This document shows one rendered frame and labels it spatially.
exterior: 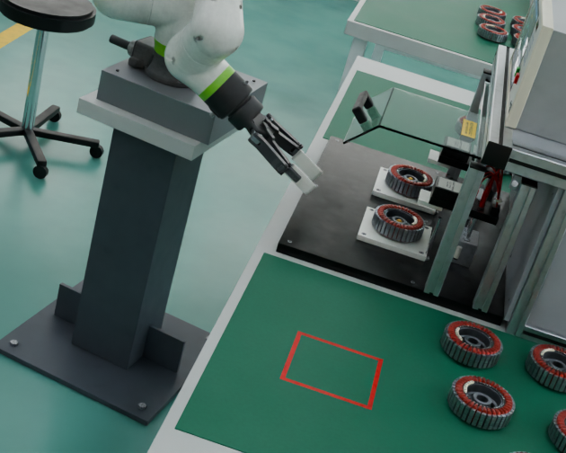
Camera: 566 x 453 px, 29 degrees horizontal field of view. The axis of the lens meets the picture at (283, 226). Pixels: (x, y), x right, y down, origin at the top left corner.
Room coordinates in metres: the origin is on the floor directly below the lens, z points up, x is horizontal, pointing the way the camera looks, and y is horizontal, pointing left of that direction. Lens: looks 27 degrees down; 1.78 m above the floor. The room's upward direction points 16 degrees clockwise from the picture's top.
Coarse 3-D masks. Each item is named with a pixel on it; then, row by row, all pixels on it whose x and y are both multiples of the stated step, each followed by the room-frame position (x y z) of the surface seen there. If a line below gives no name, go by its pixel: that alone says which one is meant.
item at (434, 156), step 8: (432, 152) 2.36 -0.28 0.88; (440, 152) 2.33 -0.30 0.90; (448, 152) 2.31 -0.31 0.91; (456, 152) 2.31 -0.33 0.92; (432, 160) 2.32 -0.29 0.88; (440, 160) 2.31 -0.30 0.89; (448, 160) 2.31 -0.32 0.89; (456, 160) 2.31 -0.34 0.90; (464, 160) 2.31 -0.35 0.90; (448, 168) 2.31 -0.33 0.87; (464, 168) 2.31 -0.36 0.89; (488, 168) 2.32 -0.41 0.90; (496, 168) 2.33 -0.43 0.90
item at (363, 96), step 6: (360, 96) 2.08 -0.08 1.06; (366, 96) 2.09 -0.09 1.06; (360, 102) 2.03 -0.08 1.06; (366, 102) 2.10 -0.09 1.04; (372, 102) 2.10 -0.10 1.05; (354, 108) 2.01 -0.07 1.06; (360, 108) 2.01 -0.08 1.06; (366, 108) 2.10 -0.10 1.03; (354, 114) 2.01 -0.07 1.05; (360, 114) 2.01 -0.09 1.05; (366, 114) 2.02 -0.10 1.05; (360, 120) 2.01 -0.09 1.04; (366, 120) 2.01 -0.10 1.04
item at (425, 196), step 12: (444, 180) 2.12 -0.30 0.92; (420, 192) 2.11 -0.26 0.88; (432, 192) 2.08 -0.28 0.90; (444, 192) 2.07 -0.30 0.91; (456, 192) 2.07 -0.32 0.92; (420, 204) 2.08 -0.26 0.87; (432, 204) 2.07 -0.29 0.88; (444, 204) 2.07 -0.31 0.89; (480, 216) 2.06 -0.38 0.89; (492, 216) 2.06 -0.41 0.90; (468, 228) 2.07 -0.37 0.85
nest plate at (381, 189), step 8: (384, 168) 2.42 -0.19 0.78; (384, 176) 2.38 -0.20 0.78; (376, 184) 2.32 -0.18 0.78; (384, 184) 2.33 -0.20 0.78; (376, 192) 2.28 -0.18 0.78; (384, 192) 2.28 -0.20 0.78; (392, 192) 2.30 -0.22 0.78; (392, 200) 2.28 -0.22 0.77; (400, 200) 2.28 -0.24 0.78; (408, 200) 2.28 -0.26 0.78; (416, 200) 2.29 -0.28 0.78; (416, 208) 2.27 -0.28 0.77; (424, 208) 2.27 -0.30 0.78
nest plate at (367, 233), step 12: (372, 216) 2.15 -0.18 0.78; (360, 228) 2.07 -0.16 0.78; (372, 228) 2.09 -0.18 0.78; (360, 240) 2.04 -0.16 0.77; (372, 240) 2.04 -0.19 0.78; (384, 240) 2.05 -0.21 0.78; (420, 240) 2.10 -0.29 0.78; (396, 252) 2.03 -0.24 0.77; (408, 252) 2.03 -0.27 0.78; (420, 252) 2.04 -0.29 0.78
